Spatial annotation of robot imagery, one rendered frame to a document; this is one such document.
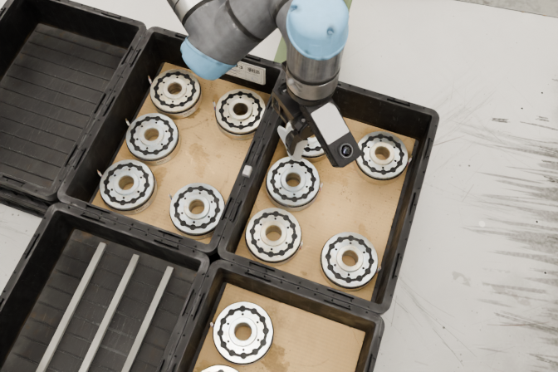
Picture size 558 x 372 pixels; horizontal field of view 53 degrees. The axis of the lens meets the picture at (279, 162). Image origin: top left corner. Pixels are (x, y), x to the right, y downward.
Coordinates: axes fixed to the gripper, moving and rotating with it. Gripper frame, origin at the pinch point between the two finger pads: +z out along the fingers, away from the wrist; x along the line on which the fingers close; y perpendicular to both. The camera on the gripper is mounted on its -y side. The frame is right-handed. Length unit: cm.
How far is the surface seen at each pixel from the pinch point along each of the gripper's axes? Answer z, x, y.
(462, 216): 26.0, -26.7, -21.4
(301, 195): 9.7, 3.7, -3.0
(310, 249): 12.9, 7.6, -11.9
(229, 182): 12.9, 13.0, 7.9
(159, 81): 10.1, 13.7, 33.7
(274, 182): 10.1, 6.3, 2.1
